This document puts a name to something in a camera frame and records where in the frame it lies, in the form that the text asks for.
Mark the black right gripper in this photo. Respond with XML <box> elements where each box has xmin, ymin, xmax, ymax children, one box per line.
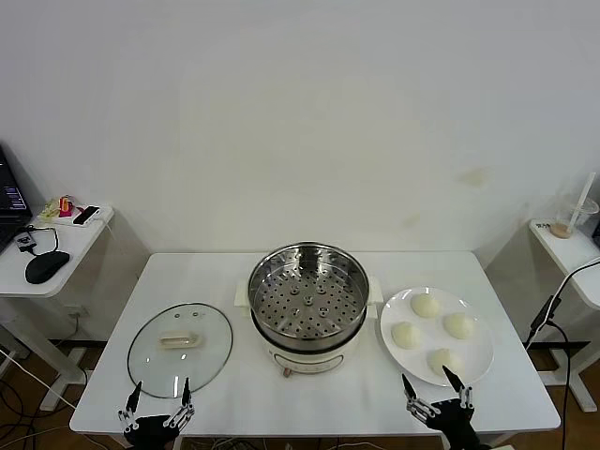
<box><xmin>400</xmin><ymin>366</ymin><xmax>482</xmax><ymax>450</ymax></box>

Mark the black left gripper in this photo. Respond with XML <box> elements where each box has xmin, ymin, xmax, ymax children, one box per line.
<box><xmin>116</xmin><ymin>377</ymin><xmax>196</xmax><ymax>450</ymax></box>

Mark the white steamed baozi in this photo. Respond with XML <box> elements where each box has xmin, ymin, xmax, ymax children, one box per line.
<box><xmin>391</xmin><ymin>322</ymin><xmax>425</xmax><ymax>351</ymax></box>
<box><xmin>442</xmin><ymin>311</ymin><xmax>478</xmax><ymax>339</ymax></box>
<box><xmin>410</xmin><ymin>293</ymin><xmax>442</xmax><ymax>320</ymax></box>
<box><xmin>427</xmin><ymin>347</ymin><xmax>464</xmax><ymax>377</ymax></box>

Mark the glass lid with cream handle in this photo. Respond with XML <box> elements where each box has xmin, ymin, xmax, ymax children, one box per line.
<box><xmin>127</xmin><ymin>302</ymin><xmax>234</xmax><ymax>400</ymax></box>

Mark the perforated steel steamer basket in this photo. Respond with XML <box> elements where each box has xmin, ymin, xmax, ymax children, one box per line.
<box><xmin>247</xmin><ymin>241</ymin><xmax>371</xmax><ymax>351</ymax></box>

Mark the white round plate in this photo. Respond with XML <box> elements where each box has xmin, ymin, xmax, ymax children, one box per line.
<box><xmin>380</xmin><ymin>286</ymin><xmax>496</xmax><ymax>388</ymax></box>

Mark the cream electric cooker pot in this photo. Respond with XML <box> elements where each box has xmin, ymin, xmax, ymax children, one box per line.
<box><xmin>232</xmin><ymin>276</ymin><xmax>383</xmax><ymax>379</ymax></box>

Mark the black computer mouse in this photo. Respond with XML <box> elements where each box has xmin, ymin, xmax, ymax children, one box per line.
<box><xmin>24</xmin><ymin>250</ymin><xmax>71</xmax><ymax>285</ymax></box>

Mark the white side desk with laptop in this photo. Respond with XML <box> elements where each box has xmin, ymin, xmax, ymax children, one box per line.
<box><xmin>0</xmin><ymin>203</ymin><xmax>116</xmax><ymax>413</ymax></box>

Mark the white side desk with cup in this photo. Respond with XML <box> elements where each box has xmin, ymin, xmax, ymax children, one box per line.
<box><xmin>529</xmin><ymin>217</ymin><xmax>600</xmax><ymax>413</ymax></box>

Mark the black smartphone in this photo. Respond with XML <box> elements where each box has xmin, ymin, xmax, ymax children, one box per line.
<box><xmin>71</xmin><ymin>204</ymin><xmax>102</xmax><ymax>226</ymax></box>

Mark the white flat device under phone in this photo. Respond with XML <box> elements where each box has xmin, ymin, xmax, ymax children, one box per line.
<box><xmin>54</xmin><ymin>208</ymin><xmax>105</xmax><ymax>230</ymax></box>

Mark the pink orange small package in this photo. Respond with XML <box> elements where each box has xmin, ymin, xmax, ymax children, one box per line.
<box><xmin>56</xmin><ymin>194</ymin><xmax>79</xmax><ymax>218</ymax></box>

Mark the yellow snack packet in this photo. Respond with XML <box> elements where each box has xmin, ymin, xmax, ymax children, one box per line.
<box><xmin>37</xmin><ymin>197</ymin><xmax>62</xmax><ymax>220</ymax></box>

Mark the clear plastic drink cup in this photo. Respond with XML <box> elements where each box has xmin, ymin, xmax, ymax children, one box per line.
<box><xmin>550</xmin><ymin>196</ymin><xmax>600</xmax><ymax>240</ymax></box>

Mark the white drinking straw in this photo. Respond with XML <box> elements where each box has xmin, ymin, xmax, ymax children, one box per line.
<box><xmin>568</xmin><ymin>172</ymin><xmax>597</xmax><ymax>233</ymax></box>

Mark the black laptop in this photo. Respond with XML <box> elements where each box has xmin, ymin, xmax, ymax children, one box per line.
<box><xmin>0</xmin><ymin>142</ymin><xmax>34</xmax><ymax>257</ymax></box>

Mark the white floor cable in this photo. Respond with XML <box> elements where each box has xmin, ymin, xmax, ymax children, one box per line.
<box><xmin>0</xmin><ymin>346</ymin><xmax>76</xmax><ymax>409</ymax></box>

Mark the black hanging power cable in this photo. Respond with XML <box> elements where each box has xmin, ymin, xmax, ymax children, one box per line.
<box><xmin>523</xmin><ymin>257</ymin><xmax>600</xmax><ymax>450</ymax></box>

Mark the black floor cable bundle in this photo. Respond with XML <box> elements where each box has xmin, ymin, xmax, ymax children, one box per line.
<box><xmin>0</xmin><ymin>374</ymin><xmax>53</xmax><ymax>450</ymax></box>

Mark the black dongle with cable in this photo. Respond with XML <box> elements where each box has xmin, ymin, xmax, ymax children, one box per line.
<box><xmin>13</xmin><ymin>223</ymin><xmax>61</xmax><ymax>258</ymax></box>

